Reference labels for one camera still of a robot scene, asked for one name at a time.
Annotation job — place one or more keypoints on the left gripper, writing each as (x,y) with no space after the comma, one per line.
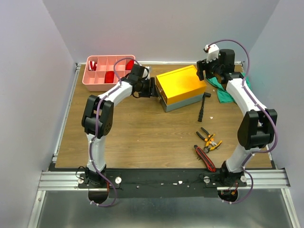
(151,91)

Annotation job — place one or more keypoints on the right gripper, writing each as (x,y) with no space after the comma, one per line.
(201,69)

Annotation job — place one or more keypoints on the yellow and grey drawer box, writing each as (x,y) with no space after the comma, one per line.
(179,88)

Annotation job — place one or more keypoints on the red black utility knife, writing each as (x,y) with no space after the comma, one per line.
(207,161)

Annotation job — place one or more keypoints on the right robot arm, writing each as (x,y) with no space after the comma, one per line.
(256,130)

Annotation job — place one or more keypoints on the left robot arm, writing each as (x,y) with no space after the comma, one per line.
(97,119)

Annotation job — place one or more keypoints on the red object back compartment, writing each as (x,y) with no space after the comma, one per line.
(129,65)

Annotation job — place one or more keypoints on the red object compartment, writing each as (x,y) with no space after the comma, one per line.
(129,65)
(109,77)

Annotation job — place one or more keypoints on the green cloth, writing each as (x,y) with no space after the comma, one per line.
(216,80)

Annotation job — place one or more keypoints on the red object front compartment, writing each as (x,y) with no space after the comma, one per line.
(109,77)

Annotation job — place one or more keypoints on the pink compartment tray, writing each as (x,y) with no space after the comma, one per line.
(94,80)

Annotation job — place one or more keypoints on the red white striped item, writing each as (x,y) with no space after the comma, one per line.
(92,65)

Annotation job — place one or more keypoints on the black orange pliers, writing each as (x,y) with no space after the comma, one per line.
(206,137)

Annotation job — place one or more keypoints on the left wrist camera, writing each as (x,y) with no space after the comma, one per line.
(146,73)

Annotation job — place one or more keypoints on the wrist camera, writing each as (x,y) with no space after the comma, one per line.
(212,51)
(146,73)

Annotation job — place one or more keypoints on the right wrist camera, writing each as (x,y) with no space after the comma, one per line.
(212,51)

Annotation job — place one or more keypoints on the black ribbed tool handle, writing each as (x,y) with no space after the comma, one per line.
(201,112)

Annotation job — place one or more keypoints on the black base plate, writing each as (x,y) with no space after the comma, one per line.
(160,183)

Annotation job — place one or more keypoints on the aluminium rail frame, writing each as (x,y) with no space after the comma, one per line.
(143,136)

